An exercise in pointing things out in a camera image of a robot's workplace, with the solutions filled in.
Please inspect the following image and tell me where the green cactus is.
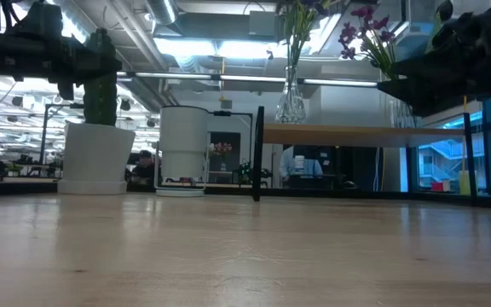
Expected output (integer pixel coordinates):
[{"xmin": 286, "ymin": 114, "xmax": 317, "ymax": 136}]
[{"xmin": 82, "ymin": 27, "xmax": 118, "ymax": 127}]

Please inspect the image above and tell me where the wooden shelf board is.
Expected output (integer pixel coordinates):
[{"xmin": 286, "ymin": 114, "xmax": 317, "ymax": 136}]
[{"xmin": 263, "ymin": 123, "xmax": 465, "ymax": 148}]

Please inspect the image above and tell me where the grey ceiling box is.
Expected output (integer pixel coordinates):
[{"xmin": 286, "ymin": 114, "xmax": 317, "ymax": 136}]
[{"xmin": 248, "ymin": 10, "xmax": 279, "ymax": 38}]

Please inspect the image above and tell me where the clear pitcher with white insert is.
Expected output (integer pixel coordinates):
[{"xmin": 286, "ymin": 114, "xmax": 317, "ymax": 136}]
[{"xmin": 153, "ymin": 105, "xmax": 211, "ymax": 198}]

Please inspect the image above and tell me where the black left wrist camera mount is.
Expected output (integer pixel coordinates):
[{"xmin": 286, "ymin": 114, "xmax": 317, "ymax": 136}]
[{"xmin": 14, "ymin": 2, "xmax": 64, "ymax": 40}]

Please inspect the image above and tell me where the pink flower bouquet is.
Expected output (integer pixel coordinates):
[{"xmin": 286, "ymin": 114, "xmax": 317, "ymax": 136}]
[{"xmin": 211, "ymin": 142, "xmax": 234, "ymax": 171}]

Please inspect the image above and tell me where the black device with green parts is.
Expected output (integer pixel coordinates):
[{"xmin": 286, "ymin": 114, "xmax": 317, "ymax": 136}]
[{"xmin": 232, "ymin": 155, "xmax": 270, "ymax": 182}]

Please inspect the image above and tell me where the magenta artificial flower bunch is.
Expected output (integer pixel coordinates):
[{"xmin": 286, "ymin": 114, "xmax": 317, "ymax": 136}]
[{"xmin": 338, "ymin": 4, "xmax": 400, "ymax": 82}]

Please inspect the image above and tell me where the wooden shelf with black frame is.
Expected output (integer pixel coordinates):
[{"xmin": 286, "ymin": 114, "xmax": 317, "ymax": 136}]
[{"xmin": 251, "ymin": 105, "xmax": 480, "ymax": 206}]

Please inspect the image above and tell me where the long ceiling light bar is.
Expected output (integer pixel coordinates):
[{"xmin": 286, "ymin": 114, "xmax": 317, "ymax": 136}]
[{"xmin": 115, "ymin": 67, "xmax": 381, "ymax": 90}]

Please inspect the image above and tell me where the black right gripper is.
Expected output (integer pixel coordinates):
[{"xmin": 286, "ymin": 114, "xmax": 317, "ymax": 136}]
[{"xmin": 377, "ymin": 3, "xmax": 491, "ymax": 117}]

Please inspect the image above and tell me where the yellow post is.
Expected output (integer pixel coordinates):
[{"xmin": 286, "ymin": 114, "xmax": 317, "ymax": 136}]
[{"xmin": 459, "ymin": 170, "xmax": 471, "ymax": 196}]

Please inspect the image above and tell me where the white faceted plant pot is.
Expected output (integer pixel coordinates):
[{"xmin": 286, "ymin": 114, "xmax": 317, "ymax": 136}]
[{"xmin": 56, "ymin": 122, "xmax": 136, "ymax": 196}]

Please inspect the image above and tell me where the round ribbed glass vase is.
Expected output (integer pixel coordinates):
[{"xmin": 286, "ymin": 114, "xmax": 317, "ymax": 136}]
[{"xmin": 388, "ymin": 97, "xmax": 419, "ymax": 129}]

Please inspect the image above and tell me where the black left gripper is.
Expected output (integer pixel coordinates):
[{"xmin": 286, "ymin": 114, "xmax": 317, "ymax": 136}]
[{"xmin": 0, "ymin": 32, "xmax": 123, "ymax": 101}]

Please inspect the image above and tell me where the faceted clear glass vase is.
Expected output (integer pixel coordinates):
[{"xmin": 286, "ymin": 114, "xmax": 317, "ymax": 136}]
[{"xmin": 274, "ymin": 63, "xmax": 307, "ymax": 125}]

